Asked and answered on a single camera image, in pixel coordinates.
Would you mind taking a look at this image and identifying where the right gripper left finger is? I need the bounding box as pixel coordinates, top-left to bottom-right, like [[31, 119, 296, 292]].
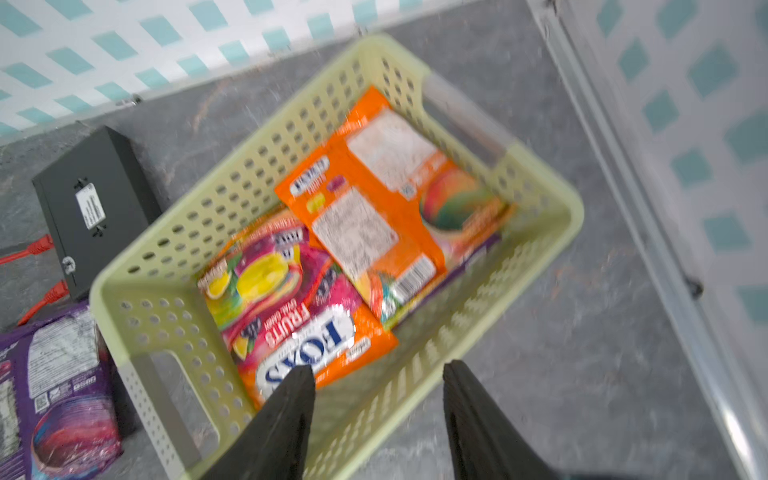
[[203, 366, 316, 480]]

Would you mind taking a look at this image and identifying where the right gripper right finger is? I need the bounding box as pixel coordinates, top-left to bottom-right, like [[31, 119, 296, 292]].
[[443, 360, 558, 479]]

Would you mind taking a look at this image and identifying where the orange Fox's fruits candy bag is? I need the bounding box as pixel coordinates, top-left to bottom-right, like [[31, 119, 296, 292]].
[[197, 207, 398, 407]]

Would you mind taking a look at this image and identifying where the purple Fox's candy bag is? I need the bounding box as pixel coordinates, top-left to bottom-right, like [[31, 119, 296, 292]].
[[384, 233, 501, 331]]

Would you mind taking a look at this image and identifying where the orange mango candy bag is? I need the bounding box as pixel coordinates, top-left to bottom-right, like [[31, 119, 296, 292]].
[[275, 88, 517, 326]]

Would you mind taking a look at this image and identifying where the green plastic basket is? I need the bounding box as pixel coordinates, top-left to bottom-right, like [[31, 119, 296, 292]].
[[90, 35, 584, 479]]

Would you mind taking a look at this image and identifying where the black box device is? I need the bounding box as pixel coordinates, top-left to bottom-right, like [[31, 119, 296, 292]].
[[32, 127, 162, 301]]

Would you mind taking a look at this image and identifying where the red cable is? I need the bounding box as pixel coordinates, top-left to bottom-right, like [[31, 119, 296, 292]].
[[0, 233, 71, 328]]

